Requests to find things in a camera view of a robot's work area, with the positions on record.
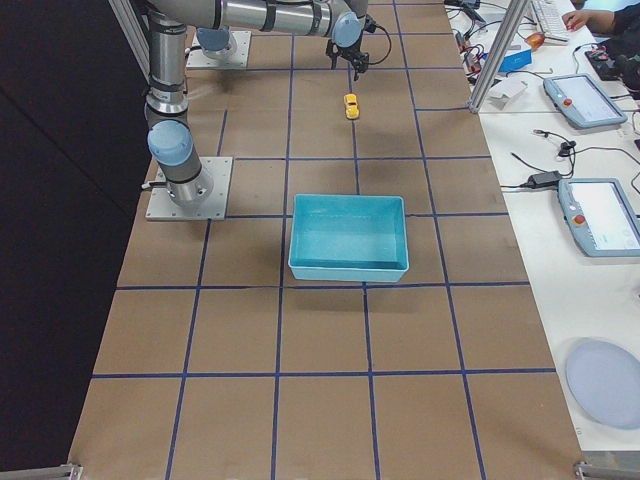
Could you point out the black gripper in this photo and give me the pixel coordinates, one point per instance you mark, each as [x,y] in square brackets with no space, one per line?
[344,50]

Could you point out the yellow toy beetle car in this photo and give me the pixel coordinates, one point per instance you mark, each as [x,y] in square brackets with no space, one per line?
[351,105]

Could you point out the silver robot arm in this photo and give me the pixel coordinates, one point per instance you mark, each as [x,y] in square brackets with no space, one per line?
[171,29]

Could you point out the white folded paper box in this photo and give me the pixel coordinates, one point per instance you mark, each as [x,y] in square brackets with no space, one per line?
[505,92]

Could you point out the blue and white box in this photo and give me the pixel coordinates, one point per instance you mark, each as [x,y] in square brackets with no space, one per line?
[515,60]

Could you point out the light blue plastic bin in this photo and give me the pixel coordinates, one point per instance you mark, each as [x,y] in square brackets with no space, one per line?
[348,238]

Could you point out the far grey teach pendant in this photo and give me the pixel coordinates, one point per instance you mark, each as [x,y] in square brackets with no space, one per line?
[583,102]

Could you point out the grey teach pendant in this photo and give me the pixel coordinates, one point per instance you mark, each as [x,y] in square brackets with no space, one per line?
[583,102]
[599,216]

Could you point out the black power adapter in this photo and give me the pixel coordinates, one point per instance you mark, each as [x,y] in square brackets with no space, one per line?
[544,180]

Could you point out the near grey teach pendant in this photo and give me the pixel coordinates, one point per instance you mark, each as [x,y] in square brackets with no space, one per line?
[599,216]

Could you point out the round light blue plate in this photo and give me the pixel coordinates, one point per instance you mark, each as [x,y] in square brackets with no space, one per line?
[604,380]

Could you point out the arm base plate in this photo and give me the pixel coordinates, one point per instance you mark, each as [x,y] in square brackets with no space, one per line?
[219,50]
[203,198]

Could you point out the aluminium frame post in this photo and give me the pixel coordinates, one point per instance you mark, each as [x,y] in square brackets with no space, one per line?
[506,39]

